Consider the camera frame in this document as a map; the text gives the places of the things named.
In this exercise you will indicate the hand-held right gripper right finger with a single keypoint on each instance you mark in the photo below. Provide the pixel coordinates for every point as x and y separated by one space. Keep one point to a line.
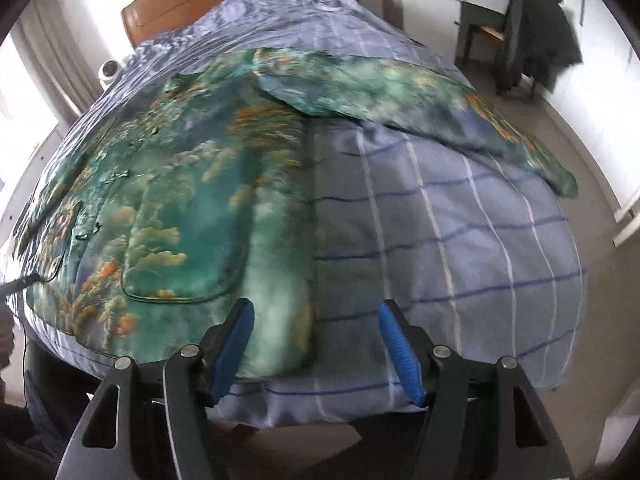
400 355

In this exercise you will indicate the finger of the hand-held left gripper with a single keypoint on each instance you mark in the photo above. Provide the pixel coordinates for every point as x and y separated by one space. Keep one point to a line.
17 283

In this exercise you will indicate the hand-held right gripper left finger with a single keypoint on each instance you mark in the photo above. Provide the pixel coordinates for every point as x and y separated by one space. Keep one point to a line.
234 350

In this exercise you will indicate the green printed fleece jacket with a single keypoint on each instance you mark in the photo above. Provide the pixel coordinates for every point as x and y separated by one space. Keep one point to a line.
200 210

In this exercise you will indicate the blue plaid blanket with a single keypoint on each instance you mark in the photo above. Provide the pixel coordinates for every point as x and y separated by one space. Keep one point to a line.
425 260

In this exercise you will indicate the person's dark pants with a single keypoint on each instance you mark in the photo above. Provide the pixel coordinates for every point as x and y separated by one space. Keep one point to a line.
30 435

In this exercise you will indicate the window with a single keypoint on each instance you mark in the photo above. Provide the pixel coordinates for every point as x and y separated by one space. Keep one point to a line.
20 100

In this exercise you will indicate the beige curtain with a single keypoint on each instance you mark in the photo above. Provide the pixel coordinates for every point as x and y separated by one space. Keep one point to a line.
60 55

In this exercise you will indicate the black chair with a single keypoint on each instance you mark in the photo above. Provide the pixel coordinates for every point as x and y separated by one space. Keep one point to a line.
512 45

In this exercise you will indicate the dark jacket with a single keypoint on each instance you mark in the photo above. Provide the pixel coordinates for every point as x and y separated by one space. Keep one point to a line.
550 30

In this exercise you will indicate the white round camera device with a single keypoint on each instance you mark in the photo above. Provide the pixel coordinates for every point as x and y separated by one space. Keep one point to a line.
109 71

